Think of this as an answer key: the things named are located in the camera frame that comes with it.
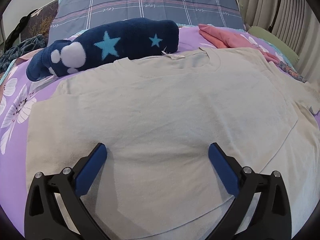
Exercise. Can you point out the purple floral bedsheet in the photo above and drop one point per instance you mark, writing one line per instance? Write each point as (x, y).
(15, 120)

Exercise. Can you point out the dark teal blanket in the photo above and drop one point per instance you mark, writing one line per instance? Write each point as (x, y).
(22, 47)

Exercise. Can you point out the green pillow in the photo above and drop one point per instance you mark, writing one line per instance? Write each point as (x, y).
(275, 43)

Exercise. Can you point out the beige t-shirt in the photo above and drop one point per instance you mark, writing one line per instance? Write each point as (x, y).
(162, 105)

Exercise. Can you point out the colourful patterned cloth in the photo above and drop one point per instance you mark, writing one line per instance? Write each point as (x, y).
(292, 71)

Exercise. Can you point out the cream pleated curtain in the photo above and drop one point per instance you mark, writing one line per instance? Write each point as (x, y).
(300, 17)

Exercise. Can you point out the dark floral cloth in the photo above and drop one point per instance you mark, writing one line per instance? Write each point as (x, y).
(42, 20)

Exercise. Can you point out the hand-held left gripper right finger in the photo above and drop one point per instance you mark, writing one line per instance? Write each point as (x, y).
(222, 170)

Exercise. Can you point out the pink folded garment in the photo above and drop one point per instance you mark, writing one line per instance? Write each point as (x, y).
(225, 38)

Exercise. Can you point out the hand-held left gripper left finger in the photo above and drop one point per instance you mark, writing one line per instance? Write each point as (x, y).
(91, 170)

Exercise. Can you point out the navy star fleece garment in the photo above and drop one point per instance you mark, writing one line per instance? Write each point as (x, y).
(130, 35)

